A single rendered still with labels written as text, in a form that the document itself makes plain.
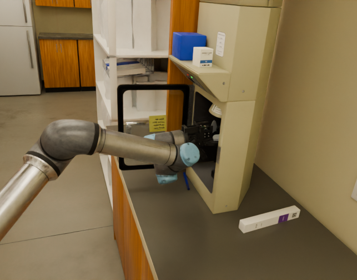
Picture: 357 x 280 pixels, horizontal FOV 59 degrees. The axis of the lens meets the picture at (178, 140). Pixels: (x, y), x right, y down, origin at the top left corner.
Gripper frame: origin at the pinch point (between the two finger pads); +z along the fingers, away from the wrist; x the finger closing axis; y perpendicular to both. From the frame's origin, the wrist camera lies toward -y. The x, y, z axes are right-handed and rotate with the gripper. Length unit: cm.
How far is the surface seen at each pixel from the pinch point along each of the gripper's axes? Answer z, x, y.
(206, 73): -16.1, -13.6, 30.8
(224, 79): -10.1, -13.9, 28.1
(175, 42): -17.6, 12.1, 36.7
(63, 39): -59, 485, -22
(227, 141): -7.5, -13.9, 4.9
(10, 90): -157, 475, -97
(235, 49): -6.6, -14.0, 37.5
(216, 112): -7.0, -2.6, 12.1
